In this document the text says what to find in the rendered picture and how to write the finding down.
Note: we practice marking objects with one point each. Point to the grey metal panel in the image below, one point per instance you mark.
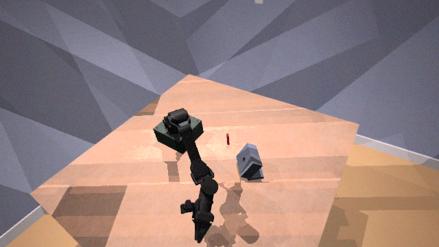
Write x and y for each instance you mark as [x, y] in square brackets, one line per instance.
[249, 162]

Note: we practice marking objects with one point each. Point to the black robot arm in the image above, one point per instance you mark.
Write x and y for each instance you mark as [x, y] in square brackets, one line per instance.
[200, 172]

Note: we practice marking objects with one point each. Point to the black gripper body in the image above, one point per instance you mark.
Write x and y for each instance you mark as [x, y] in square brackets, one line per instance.
[204, 212]

